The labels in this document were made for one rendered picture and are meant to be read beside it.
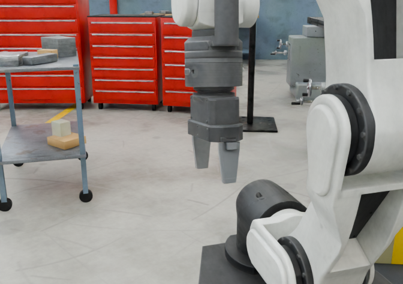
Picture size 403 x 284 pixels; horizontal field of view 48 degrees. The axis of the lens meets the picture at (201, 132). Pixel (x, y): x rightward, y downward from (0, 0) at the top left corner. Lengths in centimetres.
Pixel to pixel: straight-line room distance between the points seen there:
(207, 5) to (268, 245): 51
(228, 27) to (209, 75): 7
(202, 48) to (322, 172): 26
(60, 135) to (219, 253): 193
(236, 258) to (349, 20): 67
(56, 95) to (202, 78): 460
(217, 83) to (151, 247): 178
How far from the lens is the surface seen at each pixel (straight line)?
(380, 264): 232
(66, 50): 310
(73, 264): 231
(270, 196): 110
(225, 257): 121
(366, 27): 69
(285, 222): 103
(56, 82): 520
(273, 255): 94
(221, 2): 65
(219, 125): 66
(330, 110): 69
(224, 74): 66
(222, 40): 64
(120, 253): 235
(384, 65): 70
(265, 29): 920
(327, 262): 85
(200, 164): 77
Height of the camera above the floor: 121
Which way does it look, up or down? 17 degrees down
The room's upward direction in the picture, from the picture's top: straight up
